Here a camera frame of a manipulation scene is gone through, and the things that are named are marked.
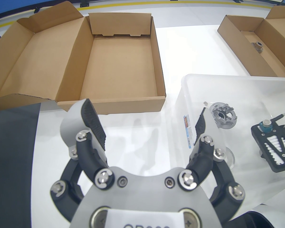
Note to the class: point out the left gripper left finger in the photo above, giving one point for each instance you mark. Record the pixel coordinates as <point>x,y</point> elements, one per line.
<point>85,143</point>

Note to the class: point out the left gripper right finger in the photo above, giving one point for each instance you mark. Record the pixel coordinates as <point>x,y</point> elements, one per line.
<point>204,157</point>

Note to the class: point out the grey metal gear part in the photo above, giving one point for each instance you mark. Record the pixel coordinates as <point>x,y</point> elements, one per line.
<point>224,117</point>

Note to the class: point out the black slotted plastic part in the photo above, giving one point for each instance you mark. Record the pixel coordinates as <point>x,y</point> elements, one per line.
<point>256,129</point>

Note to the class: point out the clear plastic tray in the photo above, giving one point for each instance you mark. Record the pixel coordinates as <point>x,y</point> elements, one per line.
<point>251,91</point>

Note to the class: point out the large open cardboard box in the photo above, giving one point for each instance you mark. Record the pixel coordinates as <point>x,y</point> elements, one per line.
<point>121,67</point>

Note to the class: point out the small metal bush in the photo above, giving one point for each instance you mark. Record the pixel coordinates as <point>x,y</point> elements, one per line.
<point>258,46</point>

